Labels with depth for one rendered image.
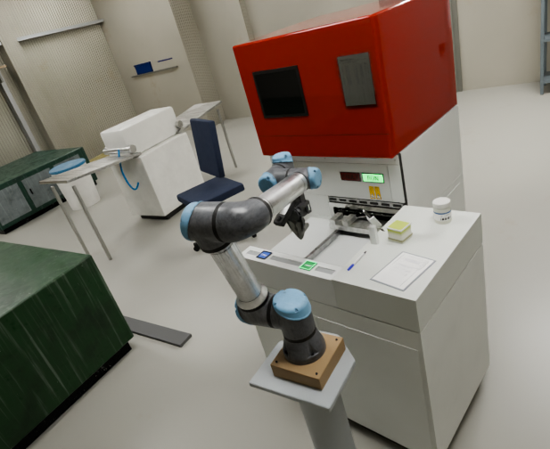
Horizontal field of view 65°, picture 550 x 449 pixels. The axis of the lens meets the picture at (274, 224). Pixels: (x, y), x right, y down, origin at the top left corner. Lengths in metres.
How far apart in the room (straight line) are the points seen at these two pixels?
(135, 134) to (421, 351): 4.27
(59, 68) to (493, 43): 8.00
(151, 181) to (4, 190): 2.94
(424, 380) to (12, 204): 6.74
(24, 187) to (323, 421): 6.63
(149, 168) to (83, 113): 5.35
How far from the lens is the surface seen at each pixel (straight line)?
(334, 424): 1.78
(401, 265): 1.73
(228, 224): 1.17
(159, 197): 5.33
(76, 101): 10.41
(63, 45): 10.55
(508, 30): 7.57
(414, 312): 1.60
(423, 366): 1.77
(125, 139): 5.23
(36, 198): 7.81
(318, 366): 1.53
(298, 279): 1.86
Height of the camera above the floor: 1.95
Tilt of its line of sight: 26 degrees down
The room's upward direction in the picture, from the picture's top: 17 degrees counter-clockwise
